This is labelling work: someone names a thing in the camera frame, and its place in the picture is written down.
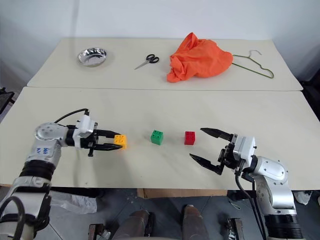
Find dark metal stand foot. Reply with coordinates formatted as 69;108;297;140
225;216;245;240
88;222;111;240

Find dark rounded shape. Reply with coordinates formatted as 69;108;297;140
116;209;156;240
181;204;214;240

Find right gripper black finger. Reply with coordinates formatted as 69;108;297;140
189;152;225;176
200;127;235;143

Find crumpled clear plastic bag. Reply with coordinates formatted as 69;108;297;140
49;191;98;215

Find yellow toy brick cube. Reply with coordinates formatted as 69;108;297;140
112;134;129;151

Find green toy brick cube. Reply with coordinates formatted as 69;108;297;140
149;129;165;146

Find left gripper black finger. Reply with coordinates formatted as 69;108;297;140
96;142;125;152
96;129;124;140

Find shiny metal bowl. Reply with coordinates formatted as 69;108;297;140
76;47;109;69

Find crumpled orange cloth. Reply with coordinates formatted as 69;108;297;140
166;31;234;84

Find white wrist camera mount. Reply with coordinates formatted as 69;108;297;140
232;135;259;166
71;115;99;149

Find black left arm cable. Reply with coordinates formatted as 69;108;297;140
54;107;90;124

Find brown cardboard sheet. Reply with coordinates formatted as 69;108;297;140
136;187;229;200

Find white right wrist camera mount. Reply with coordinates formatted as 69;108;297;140
232;135;259;166

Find wire clothes hanger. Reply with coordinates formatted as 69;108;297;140
232;49;275;80

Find black-handled scissors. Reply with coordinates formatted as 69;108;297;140
133;53;160;71

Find small white plastic bag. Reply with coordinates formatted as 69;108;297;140
293;190;313;206

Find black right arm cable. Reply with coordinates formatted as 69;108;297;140
234;171;270;240

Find red toy brick cube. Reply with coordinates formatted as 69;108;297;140
184;130;197;146

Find black metal frame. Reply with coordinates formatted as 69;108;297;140
0;86;16;119

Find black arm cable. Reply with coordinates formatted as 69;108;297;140
234;171;270;240
54;107;90;124

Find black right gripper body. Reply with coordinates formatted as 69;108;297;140
218;140;243;174

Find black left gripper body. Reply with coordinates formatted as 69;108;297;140
80;129;100;158

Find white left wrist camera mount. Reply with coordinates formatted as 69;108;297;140
71;115;99;149

